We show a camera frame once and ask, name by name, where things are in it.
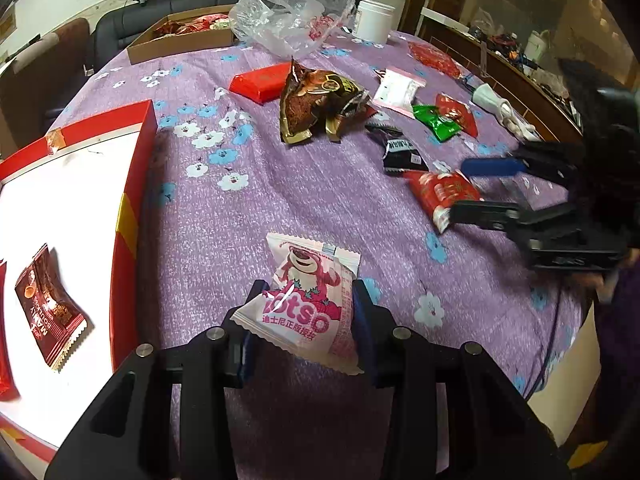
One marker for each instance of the black snack packet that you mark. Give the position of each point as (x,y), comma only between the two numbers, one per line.
(405,152)

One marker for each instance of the cardboard box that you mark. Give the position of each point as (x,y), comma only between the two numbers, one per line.
(170,50)

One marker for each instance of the purple floral tablecloth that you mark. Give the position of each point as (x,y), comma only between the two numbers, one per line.
(325,200)

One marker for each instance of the pink bear snack packet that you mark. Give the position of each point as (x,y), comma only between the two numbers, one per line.
(300,290)

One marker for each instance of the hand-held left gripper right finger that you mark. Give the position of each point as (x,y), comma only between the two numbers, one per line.
(365,355)

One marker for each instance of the white plastic jar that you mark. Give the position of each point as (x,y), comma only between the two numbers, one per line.
(373,22)

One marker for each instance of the large red gift box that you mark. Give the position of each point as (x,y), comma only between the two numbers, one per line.
(75,210)

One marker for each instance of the dark red snack packet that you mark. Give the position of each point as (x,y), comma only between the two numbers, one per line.
(170,28)

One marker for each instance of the red white snack packet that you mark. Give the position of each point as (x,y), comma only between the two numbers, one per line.
(440,192)

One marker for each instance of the green snack packet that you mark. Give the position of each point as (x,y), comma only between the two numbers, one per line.
(437,122)

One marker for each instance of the wooden sideboard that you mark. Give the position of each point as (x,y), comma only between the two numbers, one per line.
(520,85)

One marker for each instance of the small red snack packet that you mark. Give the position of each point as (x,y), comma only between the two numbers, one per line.
(457,110)

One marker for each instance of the flat red box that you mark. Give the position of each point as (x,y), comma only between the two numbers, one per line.
(257,82)

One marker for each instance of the red patterned snack packet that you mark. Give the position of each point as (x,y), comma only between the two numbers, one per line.
(210,22)

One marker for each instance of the black leather sofa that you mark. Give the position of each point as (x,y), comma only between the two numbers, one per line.
(120,25)

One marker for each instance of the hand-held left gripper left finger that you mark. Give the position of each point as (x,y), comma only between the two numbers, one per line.
(245,355)

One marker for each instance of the brown snack packet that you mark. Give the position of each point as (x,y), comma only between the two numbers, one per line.
(47,310)

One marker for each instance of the red gold foil packet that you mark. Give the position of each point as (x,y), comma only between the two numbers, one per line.
(432,57)

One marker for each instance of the brown gold snack bag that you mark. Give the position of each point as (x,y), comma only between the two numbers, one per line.
(305,105)

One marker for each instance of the white kettle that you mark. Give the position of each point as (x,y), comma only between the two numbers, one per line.
(536,45)

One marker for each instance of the brown chair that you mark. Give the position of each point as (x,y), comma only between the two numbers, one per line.
(50,70)

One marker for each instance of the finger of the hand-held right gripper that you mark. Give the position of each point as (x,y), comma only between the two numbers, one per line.
(480,212)
(487,166)

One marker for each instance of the white pink snack packet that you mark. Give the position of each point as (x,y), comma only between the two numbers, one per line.
(397,92)

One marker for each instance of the clear plastic bag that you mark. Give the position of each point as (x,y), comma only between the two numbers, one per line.
(280,15)

